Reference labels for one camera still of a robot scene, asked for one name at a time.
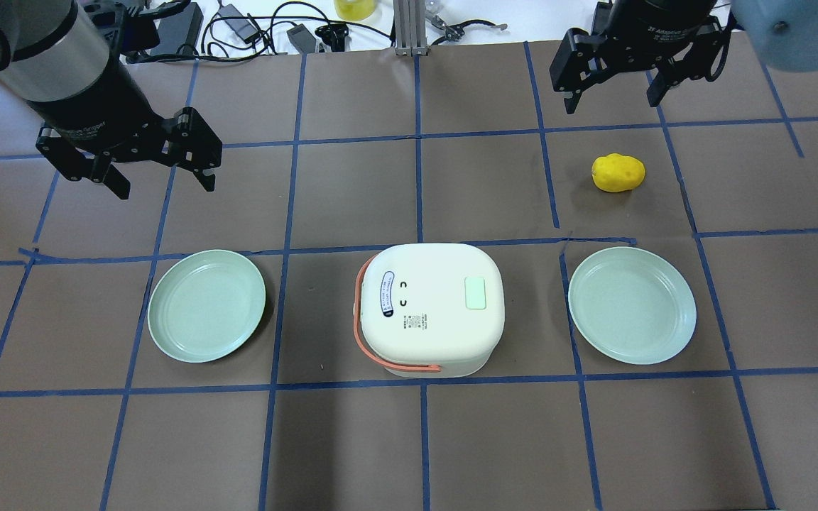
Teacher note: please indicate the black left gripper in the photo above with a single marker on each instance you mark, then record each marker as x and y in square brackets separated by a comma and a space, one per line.
[94, 97]

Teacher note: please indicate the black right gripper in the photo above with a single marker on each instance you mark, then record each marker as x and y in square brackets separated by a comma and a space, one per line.
[662, 20]

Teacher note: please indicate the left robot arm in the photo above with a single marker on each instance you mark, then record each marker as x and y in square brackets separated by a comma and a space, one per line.
[63, 59]

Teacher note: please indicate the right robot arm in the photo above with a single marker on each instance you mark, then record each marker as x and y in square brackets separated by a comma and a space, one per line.
[784, 34]

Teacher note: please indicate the white rice cooker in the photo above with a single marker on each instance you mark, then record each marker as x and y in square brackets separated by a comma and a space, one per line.
[429, 310]

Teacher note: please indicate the yellow potato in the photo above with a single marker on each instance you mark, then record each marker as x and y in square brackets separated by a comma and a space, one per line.
[617, 173]

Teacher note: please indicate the black power adapter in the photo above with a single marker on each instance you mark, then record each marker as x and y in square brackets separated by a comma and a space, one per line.
[178, 33]

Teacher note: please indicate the left green plate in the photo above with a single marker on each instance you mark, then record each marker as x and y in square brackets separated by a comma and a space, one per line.
[206, 306]

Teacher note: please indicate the green plate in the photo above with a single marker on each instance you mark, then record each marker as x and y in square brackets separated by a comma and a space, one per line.
[632, 305]
[206, 306]

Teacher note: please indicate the metal pliers tool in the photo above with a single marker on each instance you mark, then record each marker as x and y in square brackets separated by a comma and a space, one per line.
[456, 32]

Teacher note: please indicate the grey plug adapter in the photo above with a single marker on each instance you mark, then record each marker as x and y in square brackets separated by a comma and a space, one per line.
[302, 39]

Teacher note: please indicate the right green plate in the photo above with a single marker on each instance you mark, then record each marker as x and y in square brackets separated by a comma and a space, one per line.
[632, 305]

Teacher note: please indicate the yellow cup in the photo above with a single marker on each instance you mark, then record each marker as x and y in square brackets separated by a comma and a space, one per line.
[355, 10]

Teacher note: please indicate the aluminium frame post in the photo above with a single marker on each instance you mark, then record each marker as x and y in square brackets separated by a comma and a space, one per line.
[409, 21]

